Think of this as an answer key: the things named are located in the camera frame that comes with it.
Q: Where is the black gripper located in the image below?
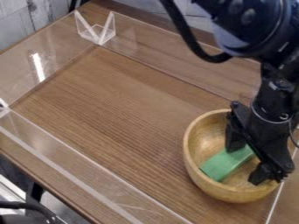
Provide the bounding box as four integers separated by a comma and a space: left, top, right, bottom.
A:
224, 100, 296, 186

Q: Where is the green rectangular block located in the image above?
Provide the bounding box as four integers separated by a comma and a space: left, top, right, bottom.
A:
199, 145, 255, 182

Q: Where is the brown wooden bowl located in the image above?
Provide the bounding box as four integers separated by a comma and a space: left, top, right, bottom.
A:
183, 109, 278, 203

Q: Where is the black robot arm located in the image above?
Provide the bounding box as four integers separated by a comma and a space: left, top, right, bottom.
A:
192, 0, 299, 185

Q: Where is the black metal table leg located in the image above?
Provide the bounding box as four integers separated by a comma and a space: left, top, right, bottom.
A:
27, 182, 44, 203

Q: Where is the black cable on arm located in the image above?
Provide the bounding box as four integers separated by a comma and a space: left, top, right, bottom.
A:
157, 0, 235, 64

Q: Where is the clear acrylic barrier wall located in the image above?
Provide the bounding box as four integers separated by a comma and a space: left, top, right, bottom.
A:
0, 8, 299, 224

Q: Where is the clear acrylic corner bracket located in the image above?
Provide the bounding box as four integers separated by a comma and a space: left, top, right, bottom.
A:
73, 10, 116, 46

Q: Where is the black cable lower left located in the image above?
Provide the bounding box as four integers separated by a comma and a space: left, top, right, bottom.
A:
0, 200, 60, 224

